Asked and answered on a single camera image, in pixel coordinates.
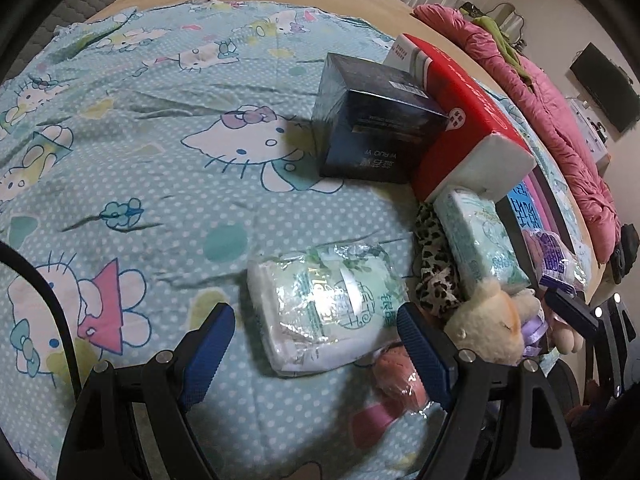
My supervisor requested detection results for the black glossy box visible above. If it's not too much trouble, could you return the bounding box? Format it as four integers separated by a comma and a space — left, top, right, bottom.
311, 52, 450, 185

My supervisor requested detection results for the dark bag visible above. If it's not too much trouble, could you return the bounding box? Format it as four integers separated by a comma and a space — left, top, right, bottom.
607, 222, 640, 282

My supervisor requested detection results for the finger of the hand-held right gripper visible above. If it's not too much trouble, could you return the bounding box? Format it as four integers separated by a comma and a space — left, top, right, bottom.
544, 289, 601, 337
602, 296, 640, 396

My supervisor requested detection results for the purple print wipe packet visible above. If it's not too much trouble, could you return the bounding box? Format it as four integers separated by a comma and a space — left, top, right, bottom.
530, 229, 581, 294

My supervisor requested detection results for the red tissue pack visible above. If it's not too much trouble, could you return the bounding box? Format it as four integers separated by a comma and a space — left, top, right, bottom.
384, 33, 537, 202

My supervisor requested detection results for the green print tissue packet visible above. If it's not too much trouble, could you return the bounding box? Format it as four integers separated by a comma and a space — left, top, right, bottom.
434, 187, 532, 294
247, 242, 402, 377

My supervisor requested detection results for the blue cartoon cat printed blanket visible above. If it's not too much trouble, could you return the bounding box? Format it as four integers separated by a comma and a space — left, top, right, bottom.
0, 0, 591, 480

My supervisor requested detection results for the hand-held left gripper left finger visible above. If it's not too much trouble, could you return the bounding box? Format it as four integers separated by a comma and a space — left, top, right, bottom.
57, 304, 236, 480

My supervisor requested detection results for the black wall television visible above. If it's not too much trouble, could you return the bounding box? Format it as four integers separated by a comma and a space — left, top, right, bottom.
570, 42, 640, 134

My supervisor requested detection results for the white drawer cabinet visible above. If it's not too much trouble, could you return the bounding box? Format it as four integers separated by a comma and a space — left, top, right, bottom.
570, 97, 612, 171

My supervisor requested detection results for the plush bear with purple ribbon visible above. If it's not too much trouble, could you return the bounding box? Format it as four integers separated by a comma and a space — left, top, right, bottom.
444, 277, 551, 367

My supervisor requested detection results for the green cloth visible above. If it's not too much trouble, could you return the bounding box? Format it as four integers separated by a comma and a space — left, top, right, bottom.
472, 16, 533, 84

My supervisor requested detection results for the black cable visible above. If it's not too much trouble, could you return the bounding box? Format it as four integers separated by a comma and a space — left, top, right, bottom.
0, 240, 83, 402

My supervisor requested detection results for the dark cardboard box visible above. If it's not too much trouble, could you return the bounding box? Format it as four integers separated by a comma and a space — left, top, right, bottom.
492, 160, 592, 303

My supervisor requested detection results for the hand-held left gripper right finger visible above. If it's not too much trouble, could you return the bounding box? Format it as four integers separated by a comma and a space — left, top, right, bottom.
397, 304, 573, 480

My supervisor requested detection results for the black framed table mirror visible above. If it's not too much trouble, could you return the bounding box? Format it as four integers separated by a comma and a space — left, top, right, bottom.
492, 2, 526, 37

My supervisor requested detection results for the leopard print scrunchie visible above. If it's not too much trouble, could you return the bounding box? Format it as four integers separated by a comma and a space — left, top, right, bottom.
412, 202, 464, 317

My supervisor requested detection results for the pink quilt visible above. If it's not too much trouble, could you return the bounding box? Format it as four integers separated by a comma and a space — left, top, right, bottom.
412, 4, 622, 264

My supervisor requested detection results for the plush toy with pink dress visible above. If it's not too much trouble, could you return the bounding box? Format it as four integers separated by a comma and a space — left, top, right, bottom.
546, 310, 584, 357

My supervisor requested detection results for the pink book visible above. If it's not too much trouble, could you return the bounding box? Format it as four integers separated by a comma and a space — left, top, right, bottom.
507, 170, 568, 243

